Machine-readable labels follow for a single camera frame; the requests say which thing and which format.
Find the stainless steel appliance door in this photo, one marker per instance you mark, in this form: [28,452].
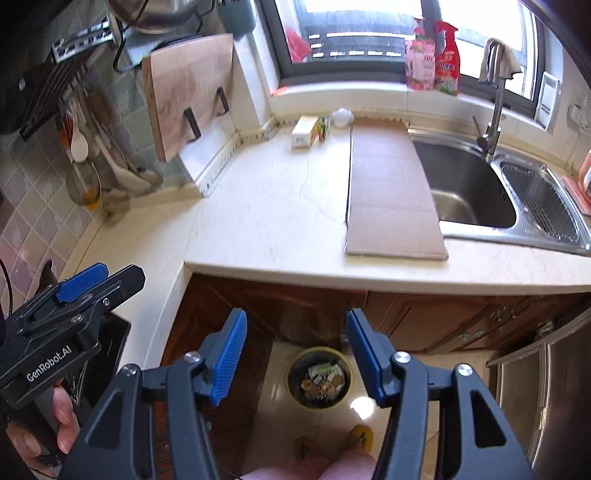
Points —
[563,397]

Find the stainless steel double sink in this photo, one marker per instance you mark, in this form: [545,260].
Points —
[466,194]

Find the white rectangular holder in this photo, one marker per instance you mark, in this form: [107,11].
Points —
[548,104]

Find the red spatula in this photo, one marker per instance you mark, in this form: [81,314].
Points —
[68,131]

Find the person's left hand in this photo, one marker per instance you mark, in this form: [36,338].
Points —
[67,420]

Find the pink tray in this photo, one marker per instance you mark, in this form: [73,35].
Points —
[575,189]

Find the steel knife rack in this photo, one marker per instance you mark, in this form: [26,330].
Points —
[83,39]

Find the red cloth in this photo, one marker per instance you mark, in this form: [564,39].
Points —
[298,46]

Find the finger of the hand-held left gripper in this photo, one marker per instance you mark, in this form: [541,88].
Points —
[120,284]
[83,282]

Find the black slatted rack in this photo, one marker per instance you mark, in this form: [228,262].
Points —
[51,97]

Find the green and yellow box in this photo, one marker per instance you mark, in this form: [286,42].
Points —
[323,129]

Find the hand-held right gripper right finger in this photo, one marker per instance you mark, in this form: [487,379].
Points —
[367,360]

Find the steel kitchen faucet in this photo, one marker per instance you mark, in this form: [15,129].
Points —
[496,110]

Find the white ladle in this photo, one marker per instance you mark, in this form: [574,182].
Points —
[134,177]

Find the grey-blue utensil holder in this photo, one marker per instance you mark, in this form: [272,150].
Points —
[238,18]

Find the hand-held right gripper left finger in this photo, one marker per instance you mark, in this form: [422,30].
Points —
[228,360]

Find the white cardboard box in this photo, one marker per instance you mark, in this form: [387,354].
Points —
[304,131]

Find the round dark trash bin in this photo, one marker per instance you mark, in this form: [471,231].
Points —
[318,378]

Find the white hanging spoon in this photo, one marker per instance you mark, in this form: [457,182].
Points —
[79,147]

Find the orange tag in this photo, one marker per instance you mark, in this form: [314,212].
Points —
[279,91]

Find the white wall outlet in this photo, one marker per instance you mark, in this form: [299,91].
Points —
[579,114]

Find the metal mesh strainer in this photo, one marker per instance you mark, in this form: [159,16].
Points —
[83,184]

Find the stainless steel pot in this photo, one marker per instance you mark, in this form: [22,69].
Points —
[152,16]

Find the wooden cutting board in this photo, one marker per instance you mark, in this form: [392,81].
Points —
[184,87]

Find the brown wooden cabinet door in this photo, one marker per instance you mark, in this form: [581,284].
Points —
[429,318]
[545,314]
[286,304]

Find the red spray bottle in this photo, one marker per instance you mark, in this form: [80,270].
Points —
[447,64]

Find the grey dish cloth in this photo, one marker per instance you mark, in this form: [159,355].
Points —
[510,62]

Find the brown cardboard sheet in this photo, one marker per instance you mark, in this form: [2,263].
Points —
[392,194]

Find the yellow slipper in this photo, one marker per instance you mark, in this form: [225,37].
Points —
[361,436]
[307,447]

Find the dark framed window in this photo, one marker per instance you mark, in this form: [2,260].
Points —
[351,64]

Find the black gas stove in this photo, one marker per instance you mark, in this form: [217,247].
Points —
[111,350]

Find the white dish brush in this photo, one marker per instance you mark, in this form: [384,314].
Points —
[115,201]

